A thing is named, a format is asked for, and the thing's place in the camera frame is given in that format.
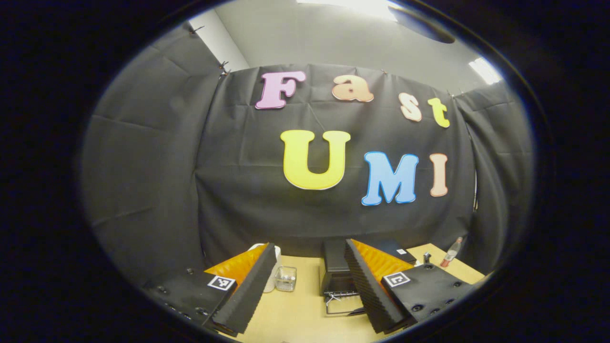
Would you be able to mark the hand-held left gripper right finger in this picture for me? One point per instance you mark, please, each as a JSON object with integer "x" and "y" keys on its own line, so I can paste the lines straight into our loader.
{"x": 369, "y": 290}

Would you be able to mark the clear plastic bottle red label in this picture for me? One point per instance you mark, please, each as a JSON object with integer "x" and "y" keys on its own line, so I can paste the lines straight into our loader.
{"x": 450, "y": 255}

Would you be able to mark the metal mesh utensil holder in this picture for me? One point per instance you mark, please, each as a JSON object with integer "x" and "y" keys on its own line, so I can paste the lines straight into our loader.
{"x": 286, "y": 280}

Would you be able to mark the small ceiling light panel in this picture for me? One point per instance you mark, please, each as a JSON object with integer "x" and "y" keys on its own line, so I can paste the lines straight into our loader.
{"x": 485, "y": 70}

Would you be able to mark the white toaster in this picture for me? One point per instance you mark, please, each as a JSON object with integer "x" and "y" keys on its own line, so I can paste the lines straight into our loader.
{"x": 272, "y": 281}

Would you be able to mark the black electric oven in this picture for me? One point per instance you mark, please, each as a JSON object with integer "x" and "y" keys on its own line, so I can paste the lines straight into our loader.
{"x": 333, "y": 267}

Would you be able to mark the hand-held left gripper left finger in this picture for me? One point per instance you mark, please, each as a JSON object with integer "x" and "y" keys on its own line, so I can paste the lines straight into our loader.
{"x": 250, "y": 290}

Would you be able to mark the black backdrop cloth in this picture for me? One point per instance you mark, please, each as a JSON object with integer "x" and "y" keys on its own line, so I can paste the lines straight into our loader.
{"x": 238, "y": 190}

